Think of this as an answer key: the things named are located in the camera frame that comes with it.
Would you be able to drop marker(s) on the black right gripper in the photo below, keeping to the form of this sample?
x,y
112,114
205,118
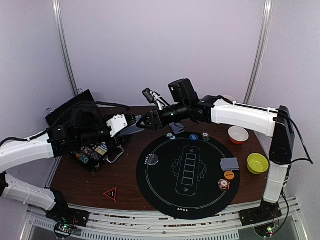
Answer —
x,y
155,119

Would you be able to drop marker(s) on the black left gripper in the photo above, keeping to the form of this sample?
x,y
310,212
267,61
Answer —
x,y
114,143

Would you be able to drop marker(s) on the deck of blue cards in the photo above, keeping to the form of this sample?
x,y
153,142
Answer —
x,y
131,130

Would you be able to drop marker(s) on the dealt blue card top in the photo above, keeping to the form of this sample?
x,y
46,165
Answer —
x,y
177,129

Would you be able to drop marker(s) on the dealt blue card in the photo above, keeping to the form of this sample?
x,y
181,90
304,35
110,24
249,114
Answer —
x,y
229,166
177,129

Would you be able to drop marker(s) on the clear acrylic dealer button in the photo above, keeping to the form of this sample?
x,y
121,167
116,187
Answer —
x,y
152,159

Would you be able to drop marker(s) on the blue small blind button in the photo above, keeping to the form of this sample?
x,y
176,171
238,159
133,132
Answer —
x,y
193,137

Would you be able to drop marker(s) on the green yellow poker chip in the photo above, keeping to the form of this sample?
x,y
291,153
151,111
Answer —
x,y
205,136

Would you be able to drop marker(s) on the orange big blind button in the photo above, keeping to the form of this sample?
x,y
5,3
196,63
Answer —
x,y
229,175

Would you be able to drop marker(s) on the orange poker chip stack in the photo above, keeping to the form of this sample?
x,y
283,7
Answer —
x,y
224,185

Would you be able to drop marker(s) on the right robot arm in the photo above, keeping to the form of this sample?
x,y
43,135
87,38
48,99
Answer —
x,y
272,122

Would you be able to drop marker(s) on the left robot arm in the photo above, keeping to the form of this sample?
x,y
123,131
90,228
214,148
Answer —
x,y
19,151

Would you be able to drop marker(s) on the black poker chip case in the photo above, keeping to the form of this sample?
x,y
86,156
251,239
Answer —
x,y
78,129

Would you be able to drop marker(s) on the poker chip rows in case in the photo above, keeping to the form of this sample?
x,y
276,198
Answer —
x,y
93,153

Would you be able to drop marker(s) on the red black triangular token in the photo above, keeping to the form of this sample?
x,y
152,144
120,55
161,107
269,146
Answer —
x,y
111,194

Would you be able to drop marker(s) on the round black poker mat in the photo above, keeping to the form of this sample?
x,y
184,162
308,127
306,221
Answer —
x,y
184,183

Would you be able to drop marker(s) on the patterned ceramic mug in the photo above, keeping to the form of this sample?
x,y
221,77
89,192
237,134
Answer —
x,y
230,98

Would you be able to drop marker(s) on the orange white bowl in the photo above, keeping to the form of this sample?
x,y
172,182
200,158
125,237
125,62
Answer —
x,y
238,135

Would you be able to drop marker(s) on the yellow green bowl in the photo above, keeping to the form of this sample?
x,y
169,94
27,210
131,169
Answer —
x,y
257,164

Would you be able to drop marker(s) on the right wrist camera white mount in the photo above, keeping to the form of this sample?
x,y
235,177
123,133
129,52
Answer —
x,y
155,98

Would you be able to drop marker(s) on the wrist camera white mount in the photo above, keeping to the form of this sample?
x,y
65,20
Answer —
x,y
155,98
119,122

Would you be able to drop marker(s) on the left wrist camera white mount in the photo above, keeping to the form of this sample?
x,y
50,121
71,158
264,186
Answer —
x,y
119,122

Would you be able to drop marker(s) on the aluminium front rail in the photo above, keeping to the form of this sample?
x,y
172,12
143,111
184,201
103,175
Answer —
x,y
114,224

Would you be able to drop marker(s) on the left aluminium post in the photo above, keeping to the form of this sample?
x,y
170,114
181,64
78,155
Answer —
x,y
63,43

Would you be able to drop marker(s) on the aluminium post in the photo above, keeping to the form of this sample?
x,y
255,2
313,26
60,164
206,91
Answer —
x,y
261,48
63,43

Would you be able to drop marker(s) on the right aluminium post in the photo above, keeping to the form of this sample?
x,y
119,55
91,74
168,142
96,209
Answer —
x,y
261,48

